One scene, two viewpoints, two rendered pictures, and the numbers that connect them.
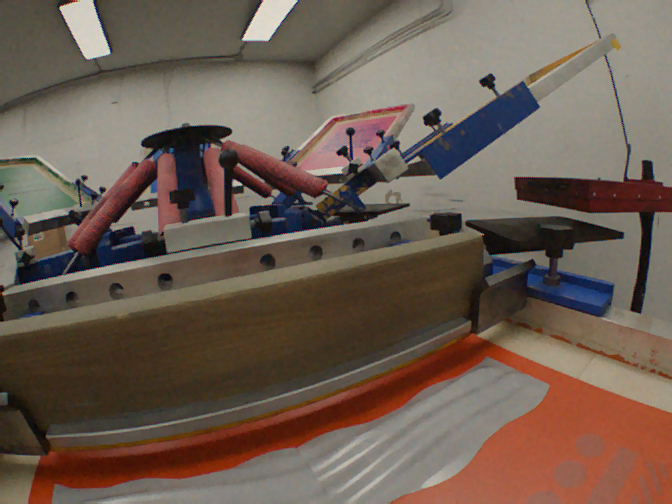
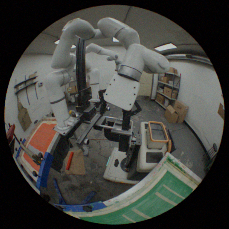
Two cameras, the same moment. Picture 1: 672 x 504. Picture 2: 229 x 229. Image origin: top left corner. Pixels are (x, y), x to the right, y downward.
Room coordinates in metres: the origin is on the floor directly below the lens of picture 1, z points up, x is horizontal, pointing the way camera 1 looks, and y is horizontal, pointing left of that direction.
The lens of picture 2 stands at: (-0.13, 0.73, 1.39)
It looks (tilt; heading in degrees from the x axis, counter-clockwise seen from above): 31 degrees down; 203
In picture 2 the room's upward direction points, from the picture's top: straight up
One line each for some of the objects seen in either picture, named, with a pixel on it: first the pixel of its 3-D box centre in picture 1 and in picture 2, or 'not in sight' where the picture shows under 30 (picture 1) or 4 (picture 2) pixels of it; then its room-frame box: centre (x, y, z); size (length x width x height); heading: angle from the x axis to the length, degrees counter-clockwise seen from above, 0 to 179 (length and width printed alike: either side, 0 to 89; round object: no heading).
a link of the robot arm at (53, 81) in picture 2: not in sight; (55, 85); (-0.29, 0.33, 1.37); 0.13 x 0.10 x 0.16; 18
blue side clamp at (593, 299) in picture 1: (492, 290); (22, 149); (0.33, -0.18, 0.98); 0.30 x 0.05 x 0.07; 26
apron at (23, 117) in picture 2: not in sight; (21, 112); (0.37, -2.03, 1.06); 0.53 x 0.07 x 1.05; 26
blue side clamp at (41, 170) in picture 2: not in sight; (44, 169); (0.08, 0.32, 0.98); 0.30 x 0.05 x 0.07; 26
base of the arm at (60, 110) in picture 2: not in sight; (62, 113); (-0.29, 0.35, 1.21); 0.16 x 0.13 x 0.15; 99
